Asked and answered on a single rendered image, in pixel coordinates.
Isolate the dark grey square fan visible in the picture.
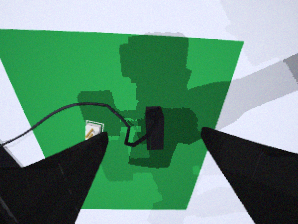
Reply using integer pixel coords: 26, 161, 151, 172
0, 146, 22, 167

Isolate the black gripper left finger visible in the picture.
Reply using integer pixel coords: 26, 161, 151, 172
0, 132, 109, 224

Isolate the black cable with plug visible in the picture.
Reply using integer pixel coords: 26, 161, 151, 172
0, 102, 164, 150

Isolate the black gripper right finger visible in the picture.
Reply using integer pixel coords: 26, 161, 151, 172
201, 127, 298, 224

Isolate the green circuit board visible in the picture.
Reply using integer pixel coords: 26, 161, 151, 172
0, 28, 244, 210

